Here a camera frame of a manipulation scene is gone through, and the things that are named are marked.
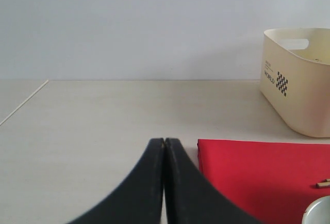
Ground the red table cloth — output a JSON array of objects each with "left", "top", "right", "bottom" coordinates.
[{"left": 197, "top": 139, "right": 329, "bottom": 223}]

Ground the cream plastic bin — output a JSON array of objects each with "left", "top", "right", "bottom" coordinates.
[{"left": 260, "top": 28, "right": 329, "bottom": 138}]

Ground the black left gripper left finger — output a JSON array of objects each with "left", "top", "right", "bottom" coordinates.
[{"left": 70, "top": 138, "right": 164, "bottom": 224}]

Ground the pale green ceramic bowl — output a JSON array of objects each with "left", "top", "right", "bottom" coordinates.
[{"left": 301, "top": 196, "right": 330, "bottom": 224}]

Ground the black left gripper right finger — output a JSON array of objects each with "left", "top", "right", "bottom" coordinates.
[{"left": 163, "top": 138, "right": 260, "bottom": 224}]

